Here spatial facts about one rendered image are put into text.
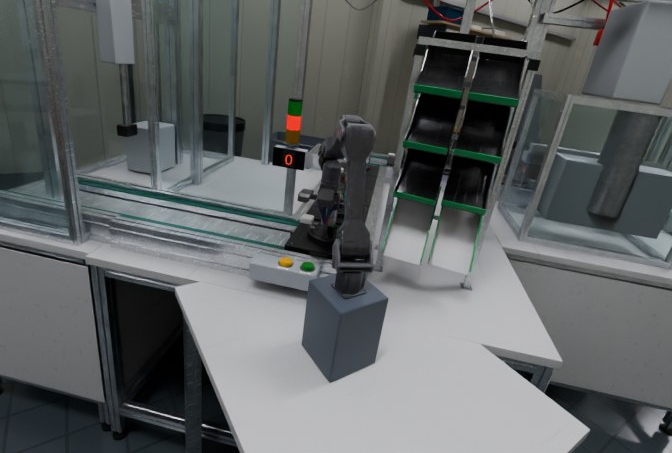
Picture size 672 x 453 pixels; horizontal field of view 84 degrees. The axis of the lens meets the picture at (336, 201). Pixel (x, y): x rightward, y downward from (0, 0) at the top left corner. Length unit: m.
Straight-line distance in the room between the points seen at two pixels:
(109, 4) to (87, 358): 1.36
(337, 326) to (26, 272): 1.22
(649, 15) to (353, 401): 1.81
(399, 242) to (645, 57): 1.32
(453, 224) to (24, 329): 1.65
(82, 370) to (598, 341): 2.28
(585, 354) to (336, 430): 1.65
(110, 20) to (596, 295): 2.40
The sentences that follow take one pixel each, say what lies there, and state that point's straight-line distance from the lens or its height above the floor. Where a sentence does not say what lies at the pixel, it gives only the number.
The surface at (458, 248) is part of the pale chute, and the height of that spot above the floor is 1.05.
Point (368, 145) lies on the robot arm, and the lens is 0.88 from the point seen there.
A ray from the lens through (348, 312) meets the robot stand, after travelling 0.85.
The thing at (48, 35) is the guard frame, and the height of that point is 1.52.
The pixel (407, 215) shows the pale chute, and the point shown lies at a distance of 1.30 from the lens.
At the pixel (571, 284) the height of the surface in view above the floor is 0.74.
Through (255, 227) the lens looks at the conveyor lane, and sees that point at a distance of 1.49.
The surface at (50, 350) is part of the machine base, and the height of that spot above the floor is 0.38.
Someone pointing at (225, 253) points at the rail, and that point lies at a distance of 1.29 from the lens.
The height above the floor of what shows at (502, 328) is 0.86.
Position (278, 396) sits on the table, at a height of 0.86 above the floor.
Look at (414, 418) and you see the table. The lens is 0.96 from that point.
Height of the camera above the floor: 1.57
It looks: 21 degrees down
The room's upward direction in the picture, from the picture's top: 8 degrees clockwise
